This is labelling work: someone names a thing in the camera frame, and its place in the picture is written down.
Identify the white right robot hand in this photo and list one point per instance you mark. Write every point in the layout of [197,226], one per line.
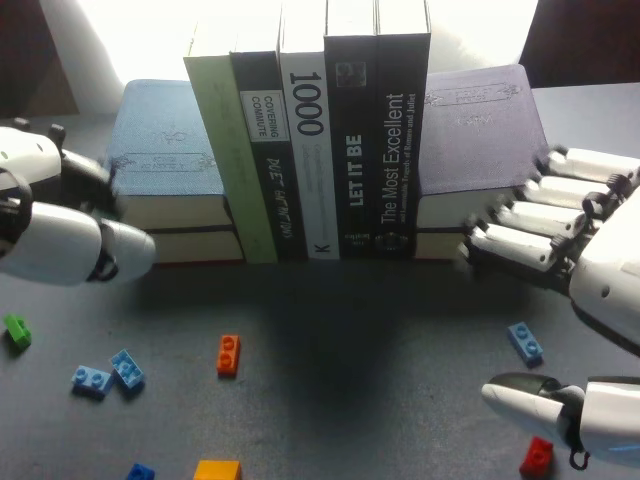
[610,270]

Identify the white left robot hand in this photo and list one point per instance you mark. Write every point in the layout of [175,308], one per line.
[55,240]

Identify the black Let It Be book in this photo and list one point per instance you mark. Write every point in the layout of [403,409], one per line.
[352,165]

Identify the green toy brick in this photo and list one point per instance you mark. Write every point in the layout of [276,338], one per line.
[17,330]

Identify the light blue toy brick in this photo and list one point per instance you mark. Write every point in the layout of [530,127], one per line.
[128,369]
[526,344]
[91,381]

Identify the blue embossed hardcover book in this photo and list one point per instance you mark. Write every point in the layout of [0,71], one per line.
[160,135]

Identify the dark brown panel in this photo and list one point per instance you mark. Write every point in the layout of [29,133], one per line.
[30,55]
[585,40]

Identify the purple embossed hardcover book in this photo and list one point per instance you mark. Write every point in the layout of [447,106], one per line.
[475,130]

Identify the green spine book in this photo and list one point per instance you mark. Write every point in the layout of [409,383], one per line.
[230,150]

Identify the red toy brick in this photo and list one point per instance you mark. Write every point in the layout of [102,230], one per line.
[536,456]

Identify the orange toy brick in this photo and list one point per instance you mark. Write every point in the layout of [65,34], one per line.
[229,356]

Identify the black Covering Commute book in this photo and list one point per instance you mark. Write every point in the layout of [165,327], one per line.
[272,190]

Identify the black Most Excellent book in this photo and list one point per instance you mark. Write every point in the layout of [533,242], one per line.
[400,150]

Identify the dark blue toy brick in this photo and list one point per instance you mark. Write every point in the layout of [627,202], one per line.
[140,472]

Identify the white 1000 book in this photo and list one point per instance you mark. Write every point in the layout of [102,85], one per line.
[307,115]

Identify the yellow toy brick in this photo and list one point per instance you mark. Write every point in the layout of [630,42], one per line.
[217,471]

